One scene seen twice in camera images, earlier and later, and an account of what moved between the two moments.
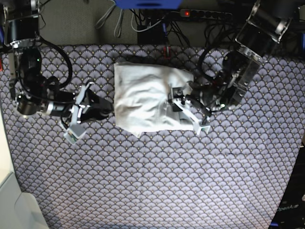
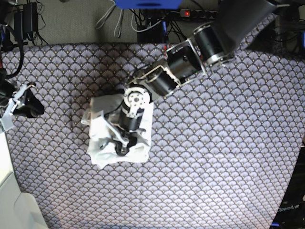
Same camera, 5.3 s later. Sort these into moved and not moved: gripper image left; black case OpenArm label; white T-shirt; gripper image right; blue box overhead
Moved: gripper image right; white T-shirt; gripper image left
Not moved: black case OpenArm label; blue box overhead
